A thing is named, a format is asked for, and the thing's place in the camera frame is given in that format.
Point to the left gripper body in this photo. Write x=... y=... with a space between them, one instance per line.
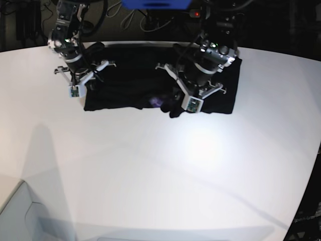
x=195 y=78

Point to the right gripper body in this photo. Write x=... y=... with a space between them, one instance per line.
x=77 y=68

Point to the black printed t-shirt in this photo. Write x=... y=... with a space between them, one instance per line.
x=135 y=82

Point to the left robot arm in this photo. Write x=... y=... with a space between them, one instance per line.
x=210 y=52

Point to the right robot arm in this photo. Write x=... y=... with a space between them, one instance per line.
x=66 y=40

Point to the black power strip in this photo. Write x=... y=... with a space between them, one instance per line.
x=198 y=13

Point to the blue plastic box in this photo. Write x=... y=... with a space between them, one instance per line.
x=157 y=4

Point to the white bin at table corner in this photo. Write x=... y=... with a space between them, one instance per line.
x=24 y=218

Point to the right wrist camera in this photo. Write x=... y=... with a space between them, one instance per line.
x=77 y=91

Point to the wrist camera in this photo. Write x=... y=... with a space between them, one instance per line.
x=77 y=91
x=192 y=104

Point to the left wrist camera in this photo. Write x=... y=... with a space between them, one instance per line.
x=192 y=104

